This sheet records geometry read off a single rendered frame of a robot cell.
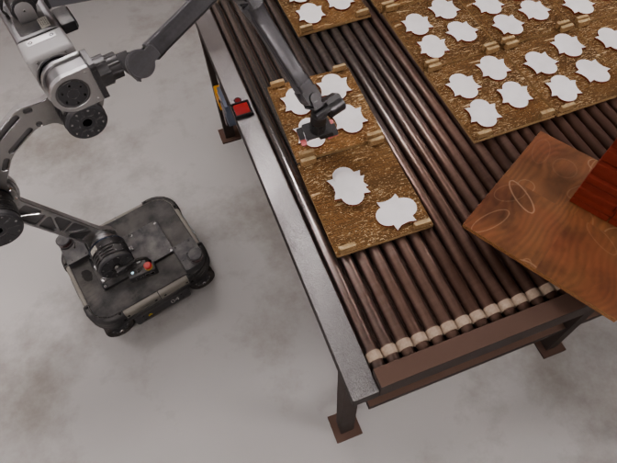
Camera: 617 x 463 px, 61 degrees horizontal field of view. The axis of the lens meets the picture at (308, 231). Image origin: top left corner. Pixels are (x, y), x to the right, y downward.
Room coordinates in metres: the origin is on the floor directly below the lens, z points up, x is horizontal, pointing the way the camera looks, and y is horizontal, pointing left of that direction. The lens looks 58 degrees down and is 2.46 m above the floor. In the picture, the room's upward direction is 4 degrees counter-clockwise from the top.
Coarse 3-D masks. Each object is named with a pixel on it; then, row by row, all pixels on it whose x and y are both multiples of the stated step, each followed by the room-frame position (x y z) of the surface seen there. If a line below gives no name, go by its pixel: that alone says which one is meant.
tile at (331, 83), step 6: (324, 78) 1.66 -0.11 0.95; (330, 78) 1.65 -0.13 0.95; (336, 78) 1.65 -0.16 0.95; (342, 78) 1.65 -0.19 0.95; (318, 84) 1.63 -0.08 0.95; (324, 84) 1.62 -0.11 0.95; (330, 84) 1.62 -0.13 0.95; (336, 84) 1.62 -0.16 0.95; (342, 84) 1.62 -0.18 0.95; (324, 90) 1.59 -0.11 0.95; (330, 90) 1.59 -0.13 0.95; (336, 90) 1.58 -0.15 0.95; (342, 90) 1.58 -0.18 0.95; (348, 90) 1.58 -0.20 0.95; (342, 96) 1.54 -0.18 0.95
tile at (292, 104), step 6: (288, 90) 1.60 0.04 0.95; (288, 96) 1.57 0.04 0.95; (294, 96) 1.56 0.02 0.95; (288, 102) 1.54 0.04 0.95; (294, 102) 1.53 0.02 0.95; (288, 108) 1.50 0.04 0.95; (294, 108) 1.50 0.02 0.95; (300, 108) 1.50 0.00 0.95; (294, 114) 1.48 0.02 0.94; (300, 114) 1.47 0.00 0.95; (306, 114) 1.47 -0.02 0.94
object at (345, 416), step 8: (344, 392) 0.45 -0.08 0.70; (344, 400) 0.45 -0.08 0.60; (344, 408) 0.45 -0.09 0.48; (352, 408) 0.46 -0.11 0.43; (336, 416) 0.51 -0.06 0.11; (344, 416) 0.45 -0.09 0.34; (352, 416) 0.46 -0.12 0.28; (336, 424) 0.49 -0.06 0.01; (344, 424) 0.46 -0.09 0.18; (352, 424) 0.47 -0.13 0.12; (336, 432) 0.46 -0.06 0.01; (344, 432) 0.46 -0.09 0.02; (352, 432) 0.46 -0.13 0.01; (360, 432) 0.45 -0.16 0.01; (336, 440) 0.43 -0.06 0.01; (344, 440) 0.42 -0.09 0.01
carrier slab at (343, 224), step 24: (384, 144) 1.29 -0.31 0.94; (312, 168) 1.20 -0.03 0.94; (336, 168) 1.20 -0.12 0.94; (360, 168) 1.19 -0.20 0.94; (384, 168) 1.18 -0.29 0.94; (312, 192) 1.10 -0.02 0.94; (384, 192) 1.08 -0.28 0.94; (408, 192) 1.07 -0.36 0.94; (336, 216) 0.99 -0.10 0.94; (360, 216) 0.98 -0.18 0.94; (336, 240) 0.89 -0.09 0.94; (360, 240) 0.89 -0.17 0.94; (384, 240) 0.88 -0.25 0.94
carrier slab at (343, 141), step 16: (320, 80) 1.66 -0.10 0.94; (352, 80) 1.65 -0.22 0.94; (272, 96) 1.58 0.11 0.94; (352, 96) 1.55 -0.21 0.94; (288, 112) 1.49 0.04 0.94; (368, 112) 1.46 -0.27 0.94; (288, 128) 1.41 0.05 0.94; (336, 128) 1.39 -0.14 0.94; (368, 128) 1.38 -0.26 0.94; (336, 144) 1.31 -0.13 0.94; (352, 144) 1.30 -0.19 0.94
